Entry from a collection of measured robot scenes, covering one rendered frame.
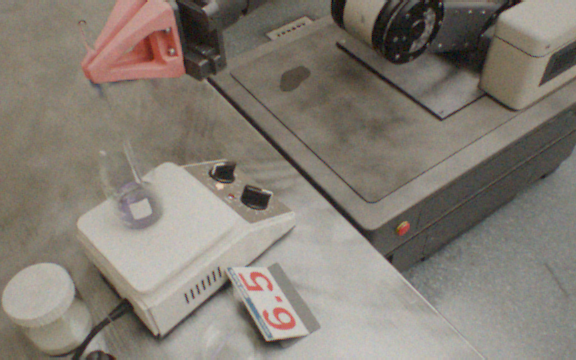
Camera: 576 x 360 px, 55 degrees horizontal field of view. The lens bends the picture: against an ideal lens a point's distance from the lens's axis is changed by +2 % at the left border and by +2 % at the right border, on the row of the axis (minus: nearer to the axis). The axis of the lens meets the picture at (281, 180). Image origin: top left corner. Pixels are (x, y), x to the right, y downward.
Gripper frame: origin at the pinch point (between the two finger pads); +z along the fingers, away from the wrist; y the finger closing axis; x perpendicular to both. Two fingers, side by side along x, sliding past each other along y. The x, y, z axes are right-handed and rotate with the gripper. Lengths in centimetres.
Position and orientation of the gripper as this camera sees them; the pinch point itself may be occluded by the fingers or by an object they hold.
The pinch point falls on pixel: (95, 69)
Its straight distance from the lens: 46.5
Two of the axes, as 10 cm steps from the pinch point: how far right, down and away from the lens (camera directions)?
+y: 7.6, 4.7, -4.4
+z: -6.5, 5.9, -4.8
